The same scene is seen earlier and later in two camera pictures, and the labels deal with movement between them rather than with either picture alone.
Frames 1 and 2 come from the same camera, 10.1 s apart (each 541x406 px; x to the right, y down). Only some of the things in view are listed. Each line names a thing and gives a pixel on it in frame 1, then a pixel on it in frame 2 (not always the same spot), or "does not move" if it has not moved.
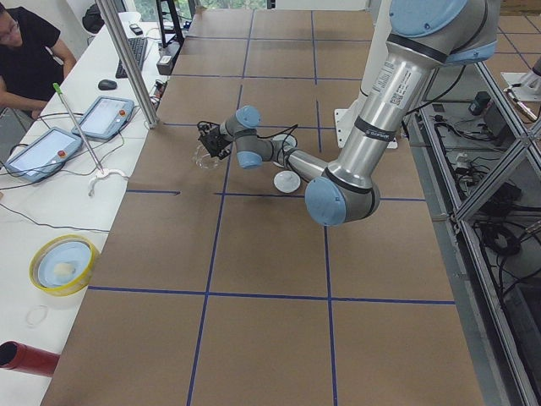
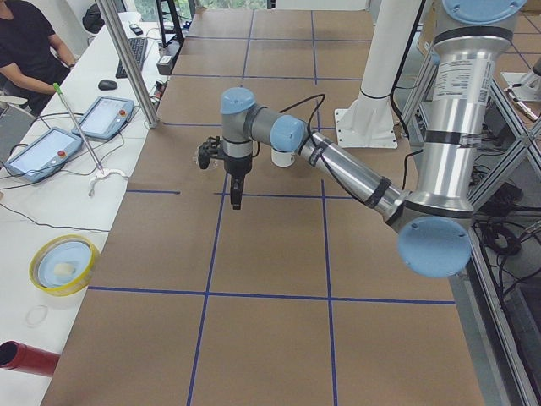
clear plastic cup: (203, 159) does not move
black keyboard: (139, 46) does not move
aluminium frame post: (108, 13) does not move
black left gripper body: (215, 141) → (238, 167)
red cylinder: (16, 355) does not move
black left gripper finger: (222, 153) → (237, 190)
